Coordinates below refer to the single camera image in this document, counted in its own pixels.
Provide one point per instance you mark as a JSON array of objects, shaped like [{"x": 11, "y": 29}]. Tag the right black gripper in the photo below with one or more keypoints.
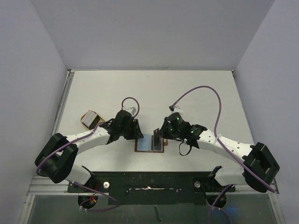
[{"x": 164, "y": 130}]

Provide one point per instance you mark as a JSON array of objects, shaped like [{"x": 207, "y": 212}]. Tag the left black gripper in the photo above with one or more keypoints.
[{"x": 136, "y": 133}]

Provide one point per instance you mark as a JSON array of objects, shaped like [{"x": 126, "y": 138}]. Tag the brown leather card holder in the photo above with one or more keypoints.
[{"x": 146, "y": 144}]

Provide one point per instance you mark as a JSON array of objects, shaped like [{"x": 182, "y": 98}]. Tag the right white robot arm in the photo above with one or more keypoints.
[{"x": 258, "y": 167}]

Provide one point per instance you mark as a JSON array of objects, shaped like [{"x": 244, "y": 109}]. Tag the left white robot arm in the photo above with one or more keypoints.
[{"x": 57, "y": 159}]

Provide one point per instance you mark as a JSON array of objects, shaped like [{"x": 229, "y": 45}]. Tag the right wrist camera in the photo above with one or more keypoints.
[{"x": 175, "y": 108}]

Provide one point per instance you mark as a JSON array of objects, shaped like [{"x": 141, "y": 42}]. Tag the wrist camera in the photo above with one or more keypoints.
[
  {"x": 131, "y": 110},
  {"x": 175, "y": 108}
]

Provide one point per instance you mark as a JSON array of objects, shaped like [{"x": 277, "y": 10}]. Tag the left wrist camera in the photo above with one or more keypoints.
[{"x": 131, "y": 110}]

